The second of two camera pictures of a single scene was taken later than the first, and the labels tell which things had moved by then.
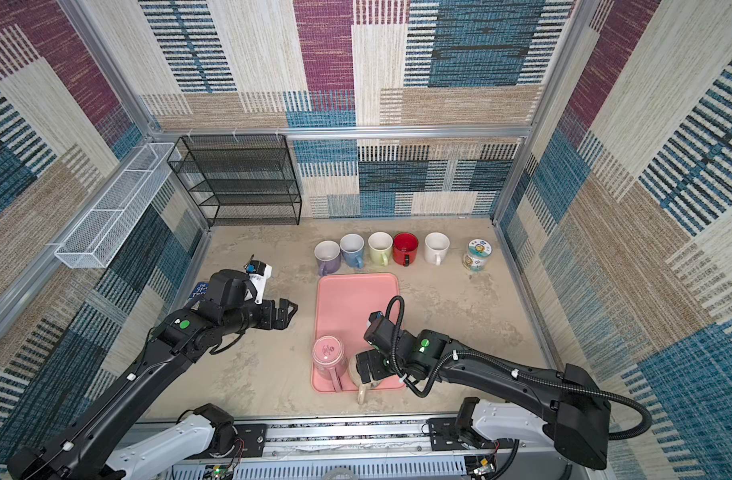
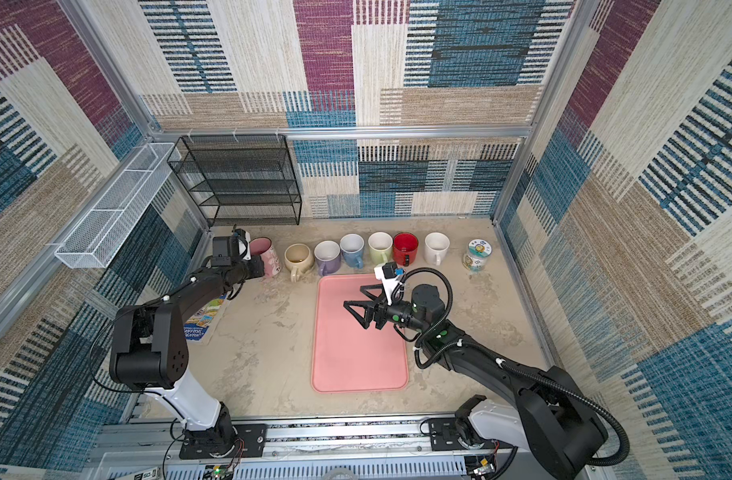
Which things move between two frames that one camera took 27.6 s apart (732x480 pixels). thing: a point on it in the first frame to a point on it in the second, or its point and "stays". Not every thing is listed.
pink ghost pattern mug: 328,353 to 262,246
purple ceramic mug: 328,255 stays
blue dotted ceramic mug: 352,248 stays
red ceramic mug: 404,248 stays
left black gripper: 284,317 to 257,262
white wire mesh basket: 100,232 stays
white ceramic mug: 436,246 stays
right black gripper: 373,357 to 380,305
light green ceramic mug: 380,245 stays
